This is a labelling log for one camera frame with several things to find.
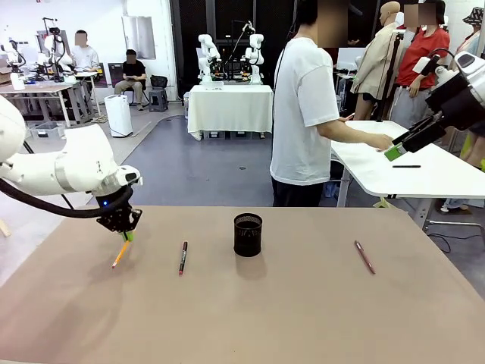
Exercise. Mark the seated person in white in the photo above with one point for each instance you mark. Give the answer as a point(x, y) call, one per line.
point(86, 57)

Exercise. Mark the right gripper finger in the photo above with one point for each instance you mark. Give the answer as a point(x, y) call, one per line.
point(420, 138)
point(417, 128)

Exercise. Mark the mannequin in beige coat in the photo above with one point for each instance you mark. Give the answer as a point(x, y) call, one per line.
point(373, 64)

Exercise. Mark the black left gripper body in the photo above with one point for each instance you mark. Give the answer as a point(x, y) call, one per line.
point(113, 206)

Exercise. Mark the white side table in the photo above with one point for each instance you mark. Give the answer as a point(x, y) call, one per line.
point(417, 182)

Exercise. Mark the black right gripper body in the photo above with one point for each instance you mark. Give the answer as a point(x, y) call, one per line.
point(460, 106)

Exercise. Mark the black bag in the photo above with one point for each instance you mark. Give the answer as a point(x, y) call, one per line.
point(159, 81)

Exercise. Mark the person's left hand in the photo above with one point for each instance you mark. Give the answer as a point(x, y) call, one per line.
point(346, 118)

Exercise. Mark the grey lab desk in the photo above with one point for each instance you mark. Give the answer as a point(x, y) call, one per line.
point(34, 89)

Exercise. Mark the black plastic stool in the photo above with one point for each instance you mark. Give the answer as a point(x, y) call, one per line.
point(158, 99)

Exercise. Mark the wooden stick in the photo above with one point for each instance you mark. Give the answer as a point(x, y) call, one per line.
point(4, 227)

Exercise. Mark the grey wall panel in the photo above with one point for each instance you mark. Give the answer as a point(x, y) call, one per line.
point(142, 38)

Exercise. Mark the person's right hand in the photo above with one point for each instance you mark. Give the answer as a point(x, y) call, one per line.
point(384, 143)

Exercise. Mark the yellow pencil pink eraser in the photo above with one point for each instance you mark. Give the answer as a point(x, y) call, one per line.
point(120, 256)

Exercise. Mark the lab robot with black camera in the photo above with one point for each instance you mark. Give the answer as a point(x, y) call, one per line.
point(55, 30)

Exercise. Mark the person's right forearm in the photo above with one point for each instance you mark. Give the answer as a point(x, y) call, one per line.
point(348, 134)

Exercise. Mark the clear plastic storage bin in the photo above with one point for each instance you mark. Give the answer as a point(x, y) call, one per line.
point(47, 130)

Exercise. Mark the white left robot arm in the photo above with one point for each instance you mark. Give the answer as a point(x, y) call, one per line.
point(76, 163)

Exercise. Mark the black tripod pole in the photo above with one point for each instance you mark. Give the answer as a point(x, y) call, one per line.
point(386, 95)

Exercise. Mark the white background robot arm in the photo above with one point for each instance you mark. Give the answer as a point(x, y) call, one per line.
point(257, 39)
point(206, 41)

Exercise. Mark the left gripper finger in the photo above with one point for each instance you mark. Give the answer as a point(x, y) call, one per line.
point(111, 226)
point(135, 218)

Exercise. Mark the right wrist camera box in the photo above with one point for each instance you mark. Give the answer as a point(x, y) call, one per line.
point(420, 66)

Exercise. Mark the table with white cloth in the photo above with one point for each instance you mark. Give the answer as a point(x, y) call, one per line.
point(231, 110)

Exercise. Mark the white air purifier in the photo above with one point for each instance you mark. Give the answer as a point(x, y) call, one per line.
point(118, 115)

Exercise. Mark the translucent plastic box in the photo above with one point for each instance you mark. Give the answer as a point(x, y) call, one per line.
point(331, 189)

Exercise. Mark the bystander in red shirt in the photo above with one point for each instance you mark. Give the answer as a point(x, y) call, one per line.
point(420, 53)

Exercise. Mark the seated person in black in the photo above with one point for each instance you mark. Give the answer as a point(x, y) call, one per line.
point(133, 70)

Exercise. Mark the thin black pen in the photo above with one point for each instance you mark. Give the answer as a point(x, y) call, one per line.
point(407, 166)

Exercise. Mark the dark red pen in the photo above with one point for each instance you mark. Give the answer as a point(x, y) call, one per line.
point(365, 258)

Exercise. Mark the black mesh pen holder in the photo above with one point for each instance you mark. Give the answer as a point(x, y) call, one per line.
point(248, 242)

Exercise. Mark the person in white T-shirt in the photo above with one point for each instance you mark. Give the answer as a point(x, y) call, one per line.
point(299, 113)

